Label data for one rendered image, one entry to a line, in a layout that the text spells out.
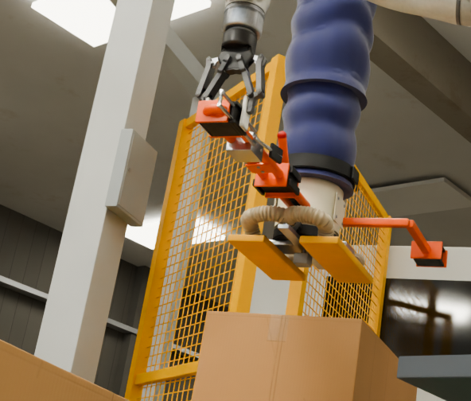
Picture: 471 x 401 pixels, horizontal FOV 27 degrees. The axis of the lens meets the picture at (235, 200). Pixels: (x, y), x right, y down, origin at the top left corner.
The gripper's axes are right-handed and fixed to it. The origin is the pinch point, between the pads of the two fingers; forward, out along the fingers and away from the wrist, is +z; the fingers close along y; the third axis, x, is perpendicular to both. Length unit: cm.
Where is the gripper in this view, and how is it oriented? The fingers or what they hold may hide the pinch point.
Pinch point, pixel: (225, 118)
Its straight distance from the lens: 212.4
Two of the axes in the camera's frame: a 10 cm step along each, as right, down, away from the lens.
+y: -9.1, 0.0, 4.1
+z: -1.6, 9.2, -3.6
